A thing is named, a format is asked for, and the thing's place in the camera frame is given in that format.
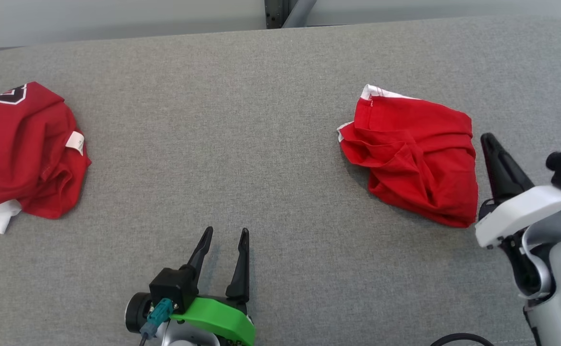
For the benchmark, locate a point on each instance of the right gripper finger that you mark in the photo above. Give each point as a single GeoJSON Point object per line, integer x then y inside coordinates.
{"type": "Point", "coordinates": [504, 173]}

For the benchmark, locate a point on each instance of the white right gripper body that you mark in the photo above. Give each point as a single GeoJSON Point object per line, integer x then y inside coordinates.
{"type": "Point", "coordinates": [525, 211]}

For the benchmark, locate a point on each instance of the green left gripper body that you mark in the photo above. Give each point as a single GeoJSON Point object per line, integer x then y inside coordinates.
{"type": "Point", "coordinates": [223, 322]}

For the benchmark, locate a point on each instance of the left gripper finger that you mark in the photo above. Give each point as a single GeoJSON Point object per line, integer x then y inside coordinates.
{"type": "Point", "coordinates": [242, 274]}
{"type": "Point", "coordinates": [199, 257]}

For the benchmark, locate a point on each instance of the red shorts with white trim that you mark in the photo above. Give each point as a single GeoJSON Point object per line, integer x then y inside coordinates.
{"type": "Point", "coordinates": [420, 158]}

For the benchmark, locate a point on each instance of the red basketball jersey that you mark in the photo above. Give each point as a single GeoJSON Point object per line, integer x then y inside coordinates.
{"type": "Point", "coordinates": [21, 154]}

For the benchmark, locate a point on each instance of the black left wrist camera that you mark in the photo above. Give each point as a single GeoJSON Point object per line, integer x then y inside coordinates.
{"type": "Point", "coordinates": [172, 288]}

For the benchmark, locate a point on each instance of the grey metal post bracket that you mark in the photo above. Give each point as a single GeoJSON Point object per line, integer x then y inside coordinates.
{"type": "Point", "coordinates": [275, 12]}

